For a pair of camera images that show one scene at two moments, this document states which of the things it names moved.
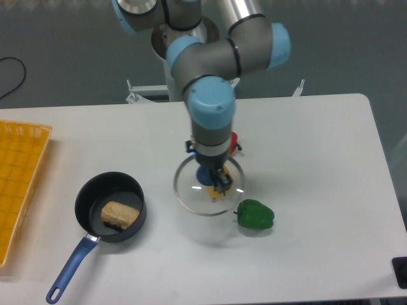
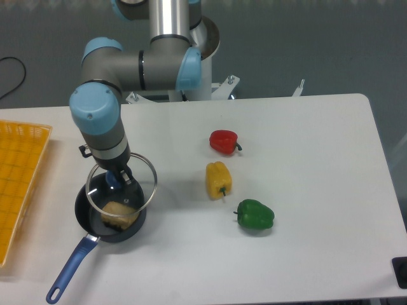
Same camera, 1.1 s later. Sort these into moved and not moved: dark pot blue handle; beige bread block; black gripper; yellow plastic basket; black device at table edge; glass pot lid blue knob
Moved: glass pot lid blue knob; black gripper
Not moved: black device at table edge; dark pot blue handle; beige bread block; yellow plastic basket
